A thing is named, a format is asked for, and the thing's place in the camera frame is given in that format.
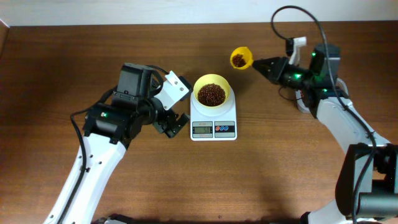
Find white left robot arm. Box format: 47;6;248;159
45;63;193;223

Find yellow plastic bowl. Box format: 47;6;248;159
193;74;231;108

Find red beans in bowl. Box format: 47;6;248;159
197;83;226;106

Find clear plastic bean container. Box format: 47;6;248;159
295;78;348;113

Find yellow plastic measuring scoop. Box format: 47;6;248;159
229;47;254;70

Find white digital kitchen scale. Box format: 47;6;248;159
190;88;238;141

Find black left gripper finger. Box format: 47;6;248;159
153;119;169;134
165;113;190;138

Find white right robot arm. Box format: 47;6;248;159
230;39;397;223

